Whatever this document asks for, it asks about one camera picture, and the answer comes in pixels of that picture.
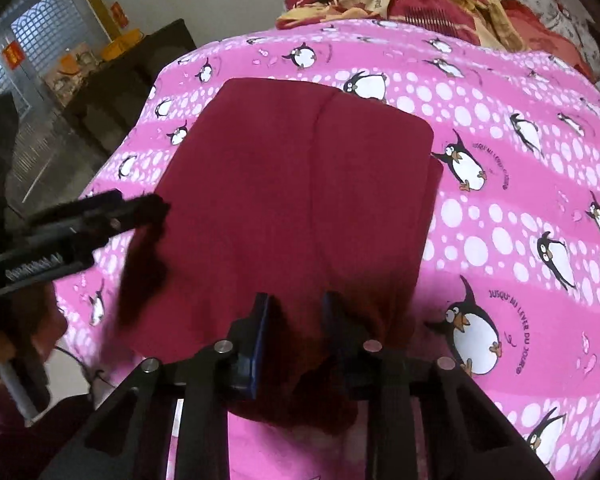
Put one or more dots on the orange printed box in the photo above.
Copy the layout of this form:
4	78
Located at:
72	67

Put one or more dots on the pink penguin print blanket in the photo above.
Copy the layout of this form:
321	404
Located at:
505	210

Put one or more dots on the orange plastic basin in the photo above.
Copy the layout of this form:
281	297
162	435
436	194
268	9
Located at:
120	47

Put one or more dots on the yellow door post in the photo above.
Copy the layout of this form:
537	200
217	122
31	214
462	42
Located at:
97	0

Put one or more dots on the red wall poster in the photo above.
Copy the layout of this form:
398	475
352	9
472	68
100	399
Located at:
120	15

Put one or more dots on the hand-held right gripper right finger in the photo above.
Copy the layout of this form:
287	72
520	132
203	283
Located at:
332	320

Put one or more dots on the red paper on window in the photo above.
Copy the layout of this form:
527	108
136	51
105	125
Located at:
12	55

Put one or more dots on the window grille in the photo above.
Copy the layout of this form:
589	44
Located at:
45	35

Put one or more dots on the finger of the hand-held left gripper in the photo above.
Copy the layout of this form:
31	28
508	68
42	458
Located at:
105	215

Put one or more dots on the maroon small garment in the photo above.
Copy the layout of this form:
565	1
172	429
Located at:
280	185

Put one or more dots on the dark wooden cabinet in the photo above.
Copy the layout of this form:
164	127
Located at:
130	85

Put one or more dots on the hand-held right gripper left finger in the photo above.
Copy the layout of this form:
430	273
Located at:
260	340

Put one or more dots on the red and yellow blanket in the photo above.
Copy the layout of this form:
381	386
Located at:
420	5

